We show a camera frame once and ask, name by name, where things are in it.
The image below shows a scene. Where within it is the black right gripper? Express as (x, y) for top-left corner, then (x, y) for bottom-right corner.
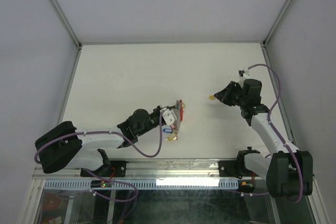
(213, 81), (246, 107)

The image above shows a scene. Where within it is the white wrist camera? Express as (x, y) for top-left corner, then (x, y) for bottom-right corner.
(160, 107), (177, 126)
(238, 67), (251, 81)

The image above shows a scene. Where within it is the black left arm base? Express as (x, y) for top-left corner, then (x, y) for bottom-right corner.
(93, 160), (128, 178)

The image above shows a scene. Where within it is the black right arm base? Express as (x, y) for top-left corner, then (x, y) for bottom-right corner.
(218, 160), (253, 179)

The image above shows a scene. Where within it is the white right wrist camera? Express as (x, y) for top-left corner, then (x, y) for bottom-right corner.
(238, 67), (251, 81)

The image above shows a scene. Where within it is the perforated grey cable duct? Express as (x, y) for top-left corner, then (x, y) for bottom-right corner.
(44, 177), (238, 190)

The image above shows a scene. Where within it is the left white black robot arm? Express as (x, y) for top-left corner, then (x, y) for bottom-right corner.
(34, 100), (185, 176)

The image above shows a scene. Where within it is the blue key tag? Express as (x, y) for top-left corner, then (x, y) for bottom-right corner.
(162, 128), (173, 133)

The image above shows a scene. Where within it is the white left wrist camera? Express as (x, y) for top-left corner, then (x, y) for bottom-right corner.
(160, 107), (177, 126)

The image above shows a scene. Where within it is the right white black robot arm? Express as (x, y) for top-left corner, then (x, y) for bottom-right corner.
(213, 79), (313, 202)

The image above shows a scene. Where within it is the left aluminium frame post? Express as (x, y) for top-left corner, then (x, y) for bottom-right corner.
(48, 0), (82, 50)

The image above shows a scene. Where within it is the right aluminium frame post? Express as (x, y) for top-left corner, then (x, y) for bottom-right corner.
(262, 0), (295, 48)

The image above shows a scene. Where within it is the aluminium front rail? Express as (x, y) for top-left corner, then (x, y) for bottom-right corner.
(33, 157), (316, 182)

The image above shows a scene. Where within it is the aluminium frame post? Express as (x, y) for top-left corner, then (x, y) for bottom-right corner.
(262, 0), (295, 48)
(48, 0), (82, 50)

